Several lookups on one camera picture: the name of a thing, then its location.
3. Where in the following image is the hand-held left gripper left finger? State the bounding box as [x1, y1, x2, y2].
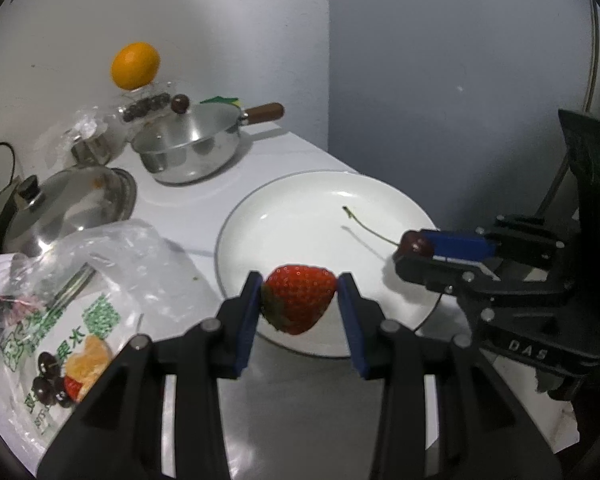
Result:
[36, 271, 266, 480]

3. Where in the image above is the large steel wok lid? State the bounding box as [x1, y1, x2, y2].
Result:
[0, 164, 139, 262]

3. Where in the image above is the clear printed plastic bag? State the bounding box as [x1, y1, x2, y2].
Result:
[0, 219, 226, 466]

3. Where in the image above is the grey blue fridge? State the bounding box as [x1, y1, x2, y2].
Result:
[326, 0, 600, 243]

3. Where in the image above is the black stove cable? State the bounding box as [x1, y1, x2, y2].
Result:
[0, 142, 21, 196]

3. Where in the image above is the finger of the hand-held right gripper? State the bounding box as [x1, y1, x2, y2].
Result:
[405, 214, 567, 267]
[392, 254, 574, 312]

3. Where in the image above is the steel saucepan wooden handle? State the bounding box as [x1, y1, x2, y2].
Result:
[130, 102, 286, 186]

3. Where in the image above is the peeled tangerine piece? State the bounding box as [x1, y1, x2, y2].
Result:
[64, 336, 114, 389]

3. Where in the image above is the white round plate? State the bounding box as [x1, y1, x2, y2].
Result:
[214, 169, 444, 359]

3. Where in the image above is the clear plastic container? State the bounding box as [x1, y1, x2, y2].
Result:
[114, 81, 174, 126]

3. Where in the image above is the thin dark cable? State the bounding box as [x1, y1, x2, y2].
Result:
[537, 157, 574, 216]

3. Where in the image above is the crumpled clear plastic wrap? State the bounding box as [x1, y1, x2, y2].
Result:
[44, 104, 127, 171]

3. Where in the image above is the small steel cup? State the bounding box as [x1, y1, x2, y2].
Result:
[71, 129, 114, 167]

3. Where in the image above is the pile of boxed cherries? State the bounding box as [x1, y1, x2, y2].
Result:
[122, 93, 171, 122]

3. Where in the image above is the green yellow sponge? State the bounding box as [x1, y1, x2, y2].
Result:
[200, 94, 244, 110]

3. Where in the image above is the whole orange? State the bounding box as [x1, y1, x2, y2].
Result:
[111, 41, 161, 91]

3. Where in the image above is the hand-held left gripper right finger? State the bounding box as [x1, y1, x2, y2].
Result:
[336, 272, 563, 480]

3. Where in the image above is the glass saucepan lid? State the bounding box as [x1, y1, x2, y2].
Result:
[131, 94, 242, 154]

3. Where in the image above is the red strawberry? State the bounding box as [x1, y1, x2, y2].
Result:
[64, 376, 86, 404]
[260, 264, 339, 336]

